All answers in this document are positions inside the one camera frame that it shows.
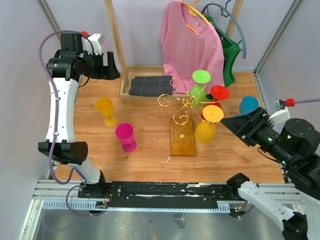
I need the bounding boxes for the orange clothes hanger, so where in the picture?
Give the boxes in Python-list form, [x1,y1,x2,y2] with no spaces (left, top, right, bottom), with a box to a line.
[180,0,212,36]

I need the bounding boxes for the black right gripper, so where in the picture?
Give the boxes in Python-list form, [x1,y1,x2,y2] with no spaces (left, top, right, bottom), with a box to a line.
[220,104,293,165]

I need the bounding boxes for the aluminium frame rail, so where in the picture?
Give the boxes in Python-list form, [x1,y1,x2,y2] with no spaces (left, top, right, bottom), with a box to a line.
[36,0,61,32]

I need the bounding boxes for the pink t-shirt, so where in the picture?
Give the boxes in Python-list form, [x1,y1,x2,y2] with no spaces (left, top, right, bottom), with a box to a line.
[159,0,224,94]

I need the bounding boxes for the gold wire glass rack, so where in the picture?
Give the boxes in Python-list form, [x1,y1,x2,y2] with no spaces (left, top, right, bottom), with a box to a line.
[172,92,206,125]

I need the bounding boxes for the folded dark grey cloth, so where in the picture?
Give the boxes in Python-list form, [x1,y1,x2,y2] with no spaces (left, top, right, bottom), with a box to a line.
[129,75,173,97]

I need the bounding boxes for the green tank top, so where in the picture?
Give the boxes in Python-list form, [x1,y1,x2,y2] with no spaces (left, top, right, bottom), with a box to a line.
[205,15,241,88]

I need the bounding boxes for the grey clothes hanger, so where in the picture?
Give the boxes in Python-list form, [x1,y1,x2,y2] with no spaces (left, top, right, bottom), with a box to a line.
[201,0,247,59]

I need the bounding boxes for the white slotted cable duct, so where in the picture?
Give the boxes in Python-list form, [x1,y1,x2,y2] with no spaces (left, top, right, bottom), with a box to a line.
[42,198,231,214]

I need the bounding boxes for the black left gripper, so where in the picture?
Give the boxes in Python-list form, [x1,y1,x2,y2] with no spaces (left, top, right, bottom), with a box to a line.
[77,50,121,80]

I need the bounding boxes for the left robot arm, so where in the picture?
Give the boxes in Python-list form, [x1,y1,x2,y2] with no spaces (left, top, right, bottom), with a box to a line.
[38,30,121,198]

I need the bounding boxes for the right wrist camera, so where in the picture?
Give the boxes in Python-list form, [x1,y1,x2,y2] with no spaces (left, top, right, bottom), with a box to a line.
[269,98,296,127]

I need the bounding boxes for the magenta wine glass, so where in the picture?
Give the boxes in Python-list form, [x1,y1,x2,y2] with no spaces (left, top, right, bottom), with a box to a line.
[115,123,137,153]

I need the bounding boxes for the green wine glass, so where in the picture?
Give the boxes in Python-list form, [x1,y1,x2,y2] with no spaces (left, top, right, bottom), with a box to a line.
[188,69,211,108]

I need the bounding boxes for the blue wine glass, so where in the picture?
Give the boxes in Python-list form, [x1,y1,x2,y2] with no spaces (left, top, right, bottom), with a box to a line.
[235,95,259,117]

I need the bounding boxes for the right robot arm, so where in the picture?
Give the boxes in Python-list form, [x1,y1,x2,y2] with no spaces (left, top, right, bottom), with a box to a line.
[221,107,320,240]

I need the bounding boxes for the yellow wine glass front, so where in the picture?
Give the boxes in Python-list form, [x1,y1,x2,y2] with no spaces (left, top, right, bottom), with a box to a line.
[95,97,118,127]

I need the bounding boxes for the red wine glass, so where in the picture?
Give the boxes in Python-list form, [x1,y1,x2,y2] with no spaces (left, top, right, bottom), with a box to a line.
[204,85,230,109]

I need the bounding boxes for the yellow wine glass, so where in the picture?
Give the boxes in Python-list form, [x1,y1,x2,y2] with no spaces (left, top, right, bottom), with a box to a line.
[194,105,224,144]
[95,97,118,127]

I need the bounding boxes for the wooden rack base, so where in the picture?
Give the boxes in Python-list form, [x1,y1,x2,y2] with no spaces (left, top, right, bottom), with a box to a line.
[170,118,196,157]

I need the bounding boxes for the wooden clothes rack frame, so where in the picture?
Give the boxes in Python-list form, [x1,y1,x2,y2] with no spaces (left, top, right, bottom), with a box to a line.
[104,0,245,102]

